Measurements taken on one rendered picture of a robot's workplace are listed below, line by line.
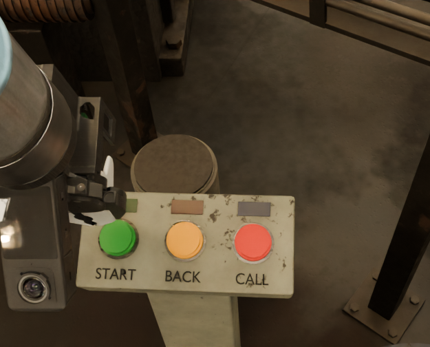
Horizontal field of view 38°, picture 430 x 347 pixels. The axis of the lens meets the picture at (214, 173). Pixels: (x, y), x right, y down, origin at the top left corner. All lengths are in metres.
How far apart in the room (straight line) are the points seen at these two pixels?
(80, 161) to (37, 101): 0.13
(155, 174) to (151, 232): 0.16
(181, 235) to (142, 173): 0.19
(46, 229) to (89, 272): 0.27
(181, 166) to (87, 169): 0.38
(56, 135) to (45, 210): 0.07
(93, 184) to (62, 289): 0.08
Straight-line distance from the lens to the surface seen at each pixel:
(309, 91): 1.63
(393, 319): 1.31
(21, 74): 0.34
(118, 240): 0.69
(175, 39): 1.65
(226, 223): 0.69
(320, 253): 1.36
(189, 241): 0.68
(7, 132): 0.34
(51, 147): 0.39
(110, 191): 0.50
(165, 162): 0.85
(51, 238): 0.45
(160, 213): 0.70
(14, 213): 0.45
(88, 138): 0.48
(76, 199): 0.48
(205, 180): 0.83
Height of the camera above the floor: 1.20
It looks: 55 degrees down
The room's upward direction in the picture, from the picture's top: 6 degrees counter-clockwise
